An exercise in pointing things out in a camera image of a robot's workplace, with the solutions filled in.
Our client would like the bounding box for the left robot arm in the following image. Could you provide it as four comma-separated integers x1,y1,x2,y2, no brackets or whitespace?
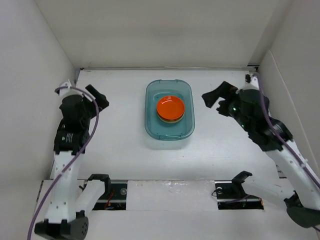
27,83,112,240

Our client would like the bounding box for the teal transparent plastic bin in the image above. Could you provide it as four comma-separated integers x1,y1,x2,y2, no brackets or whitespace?
144,79,195,141

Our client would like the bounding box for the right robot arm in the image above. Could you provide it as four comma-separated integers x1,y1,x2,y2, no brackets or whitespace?
201,81,320,231

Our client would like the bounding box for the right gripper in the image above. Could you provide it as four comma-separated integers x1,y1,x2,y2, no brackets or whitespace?
202,80,252,132

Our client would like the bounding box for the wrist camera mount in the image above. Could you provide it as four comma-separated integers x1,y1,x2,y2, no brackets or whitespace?
241,74,260,91
54,79,82,100

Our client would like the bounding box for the green plate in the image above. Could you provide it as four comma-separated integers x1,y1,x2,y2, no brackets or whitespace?
161,119,181,124

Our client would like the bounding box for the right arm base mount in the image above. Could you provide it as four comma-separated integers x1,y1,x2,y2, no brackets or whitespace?
211,171,264,210

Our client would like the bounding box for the orange plate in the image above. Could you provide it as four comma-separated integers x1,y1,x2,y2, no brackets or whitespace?
159,117,183,121
156,95,185,120

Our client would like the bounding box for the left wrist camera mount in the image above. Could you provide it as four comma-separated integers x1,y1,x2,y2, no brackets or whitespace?
54,79,82,100

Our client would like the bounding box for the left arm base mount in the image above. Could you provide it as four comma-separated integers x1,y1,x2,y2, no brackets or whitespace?
93,180,128,211

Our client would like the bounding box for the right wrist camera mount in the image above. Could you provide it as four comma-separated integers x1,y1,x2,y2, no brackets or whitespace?
241,74,260,91

